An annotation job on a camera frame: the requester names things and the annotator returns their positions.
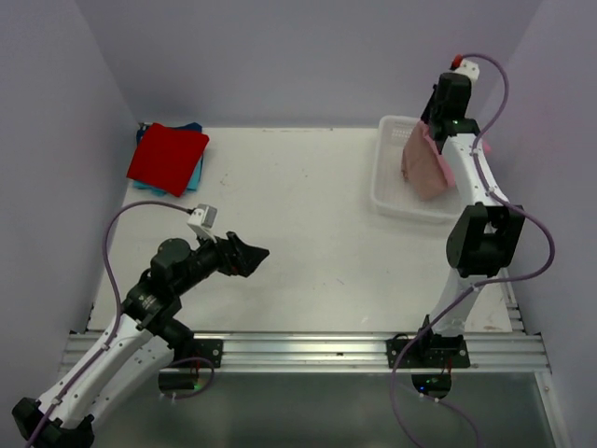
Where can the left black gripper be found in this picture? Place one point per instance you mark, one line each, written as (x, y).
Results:
(242, 257)

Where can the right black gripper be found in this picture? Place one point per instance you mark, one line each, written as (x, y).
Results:
(425, 116)

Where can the beige t shirt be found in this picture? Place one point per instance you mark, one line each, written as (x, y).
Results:
(406, 160)

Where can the white plastic basket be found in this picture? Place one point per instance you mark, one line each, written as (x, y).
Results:
(390, 194)

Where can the pink t shirt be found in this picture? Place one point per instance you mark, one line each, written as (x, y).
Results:
(432, 174)

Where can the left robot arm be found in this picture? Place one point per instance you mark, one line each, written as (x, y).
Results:
(143, 338)

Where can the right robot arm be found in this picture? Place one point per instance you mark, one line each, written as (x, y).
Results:
(483, 239)

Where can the teal folded t shirt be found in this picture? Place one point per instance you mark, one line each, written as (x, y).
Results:
(196, 172)

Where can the red folded t shirt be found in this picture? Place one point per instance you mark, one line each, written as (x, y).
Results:
(165, 156)

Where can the dark blue folded t shirt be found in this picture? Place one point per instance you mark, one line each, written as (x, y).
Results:
(141, 131)

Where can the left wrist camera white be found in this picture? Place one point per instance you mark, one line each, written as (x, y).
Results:
(201, 221)

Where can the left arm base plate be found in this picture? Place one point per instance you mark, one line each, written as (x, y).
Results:
(210, 349)

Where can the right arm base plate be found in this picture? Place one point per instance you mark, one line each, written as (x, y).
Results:
(432, 351)

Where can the aluminium mounting rail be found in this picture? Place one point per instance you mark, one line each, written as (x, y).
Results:
(496, 343)

